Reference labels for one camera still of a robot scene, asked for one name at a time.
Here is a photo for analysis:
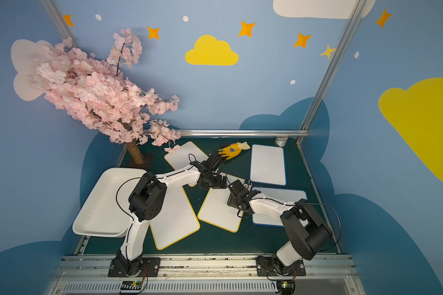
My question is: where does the right aluminium frame post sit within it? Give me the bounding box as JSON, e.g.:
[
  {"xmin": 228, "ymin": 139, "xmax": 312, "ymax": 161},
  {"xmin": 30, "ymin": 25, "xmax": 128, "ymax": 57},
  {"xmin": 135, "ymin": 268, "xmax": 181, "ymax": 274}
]
[{"xmin": 296, "ymin": 0, "xmax": 368, "ymax": 149}]

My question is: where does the blue-edged whiteboard back right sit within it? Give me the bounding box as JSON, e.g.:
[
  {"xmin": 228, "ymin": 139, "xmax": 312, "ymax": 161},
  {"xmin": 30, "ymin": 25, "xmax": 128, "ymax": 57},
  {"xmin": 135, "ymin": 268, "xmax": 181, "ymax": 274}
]
[{"xmin": 250, "ymin": 145, "xmax": 287, "ymax": 186}]

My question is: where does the right green circuit board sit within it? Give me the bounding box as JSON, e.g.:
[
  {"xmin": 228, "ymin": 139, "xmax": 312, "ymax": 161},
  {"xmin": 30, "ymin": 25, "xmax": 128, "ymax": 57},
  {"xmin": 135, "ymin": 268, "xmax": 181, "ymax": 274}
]
[{"xmin": 276, "ymin": 280, "xmax": 296, "ymax": 295}]

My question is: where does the aluminium front rail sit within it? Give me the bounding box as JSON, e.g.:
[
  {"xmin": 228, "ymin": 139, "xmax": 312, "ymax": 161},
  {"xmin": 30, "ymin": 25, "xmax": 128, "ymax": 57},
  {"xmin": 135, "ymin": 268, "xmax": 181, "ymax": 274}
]
[{"xmin": 46, "ymin": 254, "xmax": 365, "ymax": 295}]

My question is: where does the left aluminium frame post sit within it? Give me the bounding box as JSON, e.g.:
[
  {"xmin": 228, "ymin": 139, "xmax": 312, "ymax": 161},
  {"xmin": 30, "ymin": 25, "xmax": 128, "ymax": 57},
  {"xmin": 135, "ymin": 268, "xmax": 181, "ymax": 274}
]
[{"xmin": 40, "ymin": 0, "xmax": 80, "ymax": 48}]

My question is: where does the yellow black work glove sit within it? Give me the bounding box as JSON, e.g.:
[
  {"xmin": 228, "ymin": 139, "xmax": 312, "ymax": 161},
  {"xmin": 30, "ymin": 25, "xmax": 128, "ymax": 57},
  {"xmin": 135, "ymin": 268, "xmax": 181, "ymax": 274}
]
[{"xmin": 217, "ymin": 141, "xmax": 251, "ymax": 160}]

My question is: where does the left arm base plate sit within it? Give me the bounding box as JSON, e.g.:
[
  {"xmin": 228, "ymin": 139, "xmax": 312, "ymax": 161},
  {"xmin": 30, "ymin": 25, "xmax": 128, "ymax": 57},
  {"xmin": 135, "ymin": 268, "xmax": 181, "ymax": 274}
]
[{"xmin": 108, "ymin": 257, "xmax": 161, "ymax": 278}]

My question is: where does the aluminium frame post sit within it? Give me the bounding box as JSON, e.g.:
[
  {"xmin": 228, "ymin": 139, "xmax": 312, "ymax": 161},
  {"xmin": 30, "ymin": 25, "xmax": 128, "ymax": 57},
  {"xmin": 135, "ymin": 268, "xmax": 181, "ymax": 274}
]
[
  {"xmin": 40, "ymin": 0, "xmax": 80, "ymax": 48},
  {"xmin": 296, "ymin": 0, "xmax": 368, "ymax": 149}
]

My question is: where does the yellow-edged whiteboard back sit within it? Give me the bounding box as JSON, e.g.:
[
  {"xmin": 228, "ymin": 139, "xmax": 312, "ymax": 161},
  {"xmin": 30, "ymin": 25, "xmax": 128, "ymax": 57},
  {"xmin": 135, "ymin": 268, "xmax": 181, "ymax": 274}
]
[{"xmin": 164, "ymin": 141, "xmax": 208, "ymax": 170}]

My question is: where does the horizontal aluminium back bar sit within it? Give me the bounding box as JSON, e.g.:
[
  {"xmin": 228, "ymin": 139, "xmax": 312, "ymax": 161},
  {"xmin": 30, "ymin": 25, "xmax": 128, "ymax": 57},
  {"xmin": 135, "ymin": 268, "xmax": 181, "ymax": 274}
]
[{"xmin": 176, "ymin": 129, "xmax": 309, "ymax": 138}]

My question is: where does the blue-edged whiteboard front right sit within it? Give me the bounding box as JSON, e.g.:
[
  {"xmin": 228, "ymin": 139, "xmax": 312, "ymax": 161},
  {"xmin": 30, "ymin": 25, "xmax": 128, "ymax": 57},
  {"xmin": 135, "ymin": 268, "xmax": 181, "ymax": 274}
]
[{"xmin": 252, "ymin": 187, "xmax": 308, "ymax": 227}]

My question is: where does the blue-edged whiteboard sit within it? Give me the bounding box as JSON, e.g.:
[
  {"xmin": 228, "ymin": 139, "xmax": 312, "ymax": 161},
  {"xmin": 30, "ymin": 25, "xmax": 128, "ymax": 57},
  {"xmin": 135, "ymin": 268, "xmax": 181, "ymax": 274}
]
[
  {"xmin": 252, "ymin": 187, "xmax": 308, "ymax": 227},
  {"xmin": 250, "ymin": 145, "xmax": 287, "ymax": 186}
]

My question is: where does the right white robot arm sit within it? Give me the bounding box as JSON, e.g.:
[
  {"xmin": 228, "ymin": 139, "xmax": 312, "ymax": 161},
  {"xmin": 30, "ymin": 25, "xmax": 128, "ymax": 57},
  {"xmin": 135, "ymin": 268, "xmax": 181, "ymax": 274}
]
[{"xmin": 227, "ymin": 180, "xmax": 333, "ymax": 277}]

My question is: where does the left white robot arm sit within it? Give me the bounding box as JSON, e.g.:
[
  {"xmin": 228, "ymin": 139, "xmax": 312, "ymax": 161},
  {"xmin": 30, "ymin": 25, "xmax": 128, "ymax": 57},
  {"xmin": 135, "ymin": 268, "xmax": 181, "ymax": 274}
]
[{"xmin": 108, "ymin": 149, "xmax": 229, "ymax": 277}]

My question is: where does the pink cherry blossom tree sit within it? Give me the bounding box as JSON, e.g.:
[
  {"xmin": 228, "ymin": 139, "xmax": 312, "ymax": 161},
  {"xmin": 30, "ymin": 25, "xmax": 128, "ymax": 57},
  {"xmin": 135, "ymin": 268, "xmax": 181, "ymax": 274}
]
[{"xmin": 34, "ymin": 28, "xmax": 181, "ymax": 164}]

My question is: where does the left green circuit board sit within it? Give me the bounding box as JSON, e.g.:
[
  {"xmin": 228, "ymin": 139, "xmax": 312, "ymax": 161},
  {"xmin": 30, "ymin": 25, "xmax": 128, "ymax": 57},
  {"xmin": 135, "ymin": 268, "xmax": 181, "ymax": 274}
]
[{"xmin": 119, "ymin": 280, "xmax": 143, "ymax": 295}]

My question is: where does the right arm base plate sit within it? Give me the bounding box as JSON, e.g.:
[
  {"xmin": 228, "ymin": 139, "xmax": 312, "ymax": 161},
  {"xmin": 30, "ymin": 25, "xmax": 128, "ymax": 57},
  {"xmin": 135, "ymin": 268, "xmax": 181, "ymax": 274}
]
[{"xmin": 255, "ymin": 256, "xmax": 306, "ymax": 277}]

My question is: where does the yellow-edged whiteboard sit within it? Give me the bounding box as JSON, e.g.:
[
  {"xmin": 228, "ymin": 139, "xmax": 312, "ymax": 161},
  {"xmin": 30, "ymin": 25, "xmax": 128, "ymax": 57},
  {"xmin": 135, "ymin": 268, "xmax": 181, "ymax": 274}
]
[
  {"xmin": 150, "ymin": 187, "xmax": 201, "ymax": 250},
  {"xmin": 164, "ymin": 141, "xmax": 208, "ymax": 170},
  {"xmin": 197, "ymin": 188, "xmax": 242, "ymax": 233}
]

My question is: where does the green circuit board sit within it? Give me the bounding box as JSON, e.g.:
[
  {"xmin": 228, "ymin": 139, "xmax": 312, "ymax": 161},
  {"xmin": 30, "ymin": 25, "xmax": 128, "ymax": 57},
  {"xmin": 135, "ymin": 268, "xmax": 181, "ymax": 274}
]
[
  {"xmin": 119, "ymin": 280, "xmax": 143, "ymax": 295},
  {"xmin": 276, "ymin": 280, "xmax": 296, "ymax": 295}
]

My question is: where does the white plastic storage box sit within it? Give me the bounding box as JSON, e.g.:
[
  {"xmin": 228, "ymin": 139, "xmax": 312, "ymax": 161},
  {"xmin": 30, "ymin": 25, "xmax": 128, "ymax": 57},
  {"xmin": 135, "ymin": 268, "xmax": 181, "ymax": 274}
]
[{"xmin": 73, "ymin": 168, "xmax": 146, "ymax": 238}]

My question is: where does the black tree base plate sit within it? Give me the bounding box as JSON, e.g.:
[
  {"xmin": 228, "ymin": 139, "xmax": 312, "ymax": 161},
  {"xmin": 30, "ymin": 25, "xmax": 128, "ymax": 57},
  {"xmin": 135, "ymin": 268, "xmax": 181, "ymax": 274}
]
[{"xmin": 127, "ymin": 153, "xmax": 155, "ymax": 171}]

